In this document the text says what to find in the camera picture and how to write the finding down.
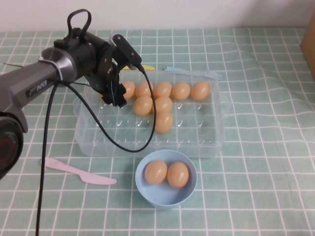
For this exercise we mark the light blue bowl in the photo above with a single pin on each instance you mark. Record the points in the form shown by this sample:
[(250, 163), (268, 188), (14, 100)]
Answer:
[(169, 196)]

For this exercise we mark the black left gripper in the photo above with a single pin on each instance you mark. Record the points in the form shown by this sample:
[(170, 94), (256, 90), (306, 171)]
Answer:
[(105, 71)]

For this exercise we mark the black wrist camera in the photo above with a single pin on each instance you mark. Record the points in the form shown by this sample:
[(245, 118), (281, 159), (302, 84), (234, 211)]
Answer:
[(125, 50)]

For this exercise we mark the yellow plastic knife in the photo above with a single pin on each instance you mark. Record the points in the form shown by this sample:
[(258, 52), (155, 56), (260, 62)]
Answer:
[(148, 67)]

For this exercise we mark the clear plastic egg box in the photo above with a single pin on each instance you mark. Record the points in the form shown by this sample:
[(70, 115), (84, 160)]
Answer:
[(197, 137)]

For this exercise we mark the light blue plastic fork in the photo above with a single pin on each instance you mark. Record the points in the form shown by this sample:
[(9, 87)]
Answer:
[(177, 70)]

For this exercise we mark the pink plastic knife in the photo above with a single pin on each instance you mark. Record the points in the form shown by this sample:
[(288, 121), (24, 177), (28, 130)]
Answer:
[(86, 177)]

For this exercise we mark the brown cardboard box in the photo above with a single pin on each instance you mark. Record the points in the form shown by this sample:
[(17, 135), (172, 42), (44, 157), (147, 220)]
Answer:
[(308, 49)]

